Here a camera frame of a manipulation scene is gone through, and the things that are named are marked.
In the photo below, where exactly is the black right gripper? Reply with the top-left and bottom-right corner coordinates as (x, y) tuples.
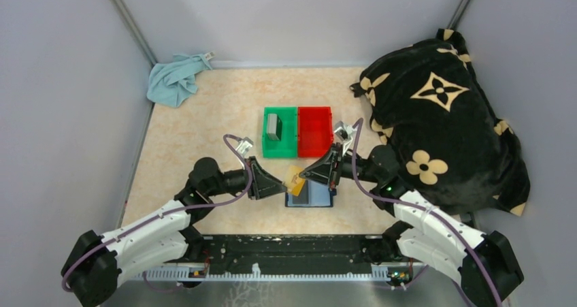
(300, 142), (381, 188)

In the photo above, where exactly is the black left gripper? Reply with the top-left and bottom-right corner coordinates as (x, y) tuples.
(206, 156), (287, 199)

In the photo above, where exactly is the navy blue card holder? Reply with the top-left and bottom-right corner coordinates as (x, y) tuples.
(285, 181), (337, 208)

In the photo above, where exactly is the gold VIP card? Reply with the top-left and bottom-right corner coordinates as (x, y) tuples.
(284, 165), (306, 196)

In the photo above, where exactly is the black credit card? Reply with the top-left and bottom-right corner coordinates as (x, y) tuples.
(291, 185), (310, 206)

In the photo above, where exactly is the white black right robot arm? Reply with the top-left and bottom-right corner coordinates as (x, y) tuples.
(300, 120), (525, 306)

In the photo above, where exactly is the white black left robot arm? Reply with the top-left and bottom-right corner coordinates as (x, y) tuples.
(61, 148), (286, 306)

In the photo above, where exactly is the red plastic bin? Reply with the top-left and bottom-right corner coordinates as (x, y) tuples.
(297, 106), (333, 158)

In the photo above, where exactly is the grey block in bin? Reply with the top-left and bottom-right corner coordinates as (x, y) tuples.
(265, 113), (282, 142)

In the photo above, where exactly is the green plastic bin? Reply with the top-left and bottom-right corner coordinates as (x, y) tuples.
(261, 106), (298, 159)

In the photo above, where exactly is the black floral pillow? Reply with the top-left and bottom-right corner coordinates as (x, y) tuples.
(350, 29), (530, 216)

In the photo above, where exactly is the light blue cloth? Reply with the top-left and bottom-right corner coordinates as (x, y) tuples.
(146, 51), (214, 108)

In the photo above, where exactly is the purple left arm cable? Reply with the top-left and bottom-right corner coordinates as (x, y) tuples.
(61, 133), (254, 293)

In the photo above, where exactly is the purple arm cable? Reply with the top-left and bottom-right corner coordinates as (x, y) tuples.
(61, 133), (254, 293)
(350, 117), (506, 307)

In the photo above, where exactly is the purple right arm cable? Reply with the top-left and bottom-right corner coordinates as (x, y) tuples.
(350, 117), (506, 307)

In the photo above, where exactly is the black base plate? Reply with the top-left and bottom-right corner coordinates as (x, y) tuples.
(179, 235), (409, 275)

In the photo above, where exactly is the aluminium frame rail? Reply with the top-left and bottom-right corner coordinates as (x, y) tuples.
(92, 235), (504, 283)

